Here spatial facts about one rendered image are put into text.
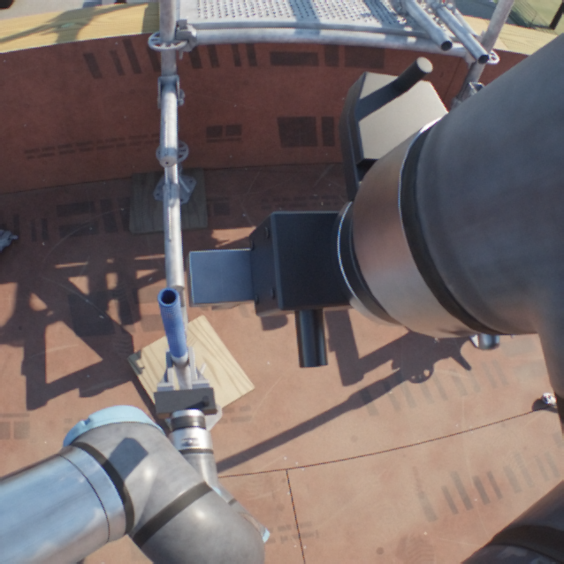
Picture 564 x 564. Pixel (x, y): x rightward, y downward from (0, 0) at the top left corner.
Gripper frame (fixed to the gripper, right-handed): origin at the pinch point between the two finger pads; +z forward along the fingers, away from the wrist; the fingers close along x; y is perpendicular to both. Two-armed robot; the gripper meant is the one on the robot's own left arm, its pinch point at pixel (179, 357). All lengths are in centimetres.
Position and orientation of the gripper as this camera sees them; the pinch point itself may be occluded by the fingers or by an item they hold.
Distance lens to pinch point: 110.2
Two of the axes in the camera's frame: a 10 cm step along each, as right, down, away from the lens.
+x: -9.8, 0.9, -2.0
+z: -1.8, -8.6, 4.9
